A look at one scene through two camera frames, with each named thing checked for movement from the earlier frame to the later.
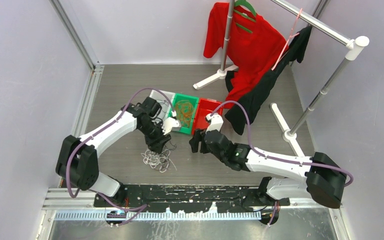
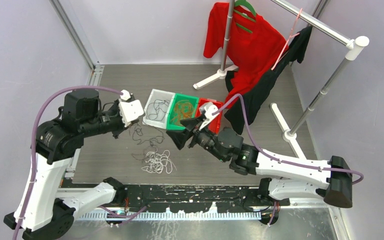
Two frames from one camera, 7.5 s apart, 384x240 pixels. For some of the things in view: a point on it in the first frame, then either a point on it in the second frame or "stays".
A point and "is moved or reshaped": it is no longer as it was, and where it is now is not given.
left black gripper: [156, 144] -> [115, 107]
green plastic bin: [185, 106] stays
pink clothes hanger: [286, 43] stays
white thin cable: [160, 161] is moved or reshaped
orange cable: [184, 109] stays
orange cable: [184, 109] stays
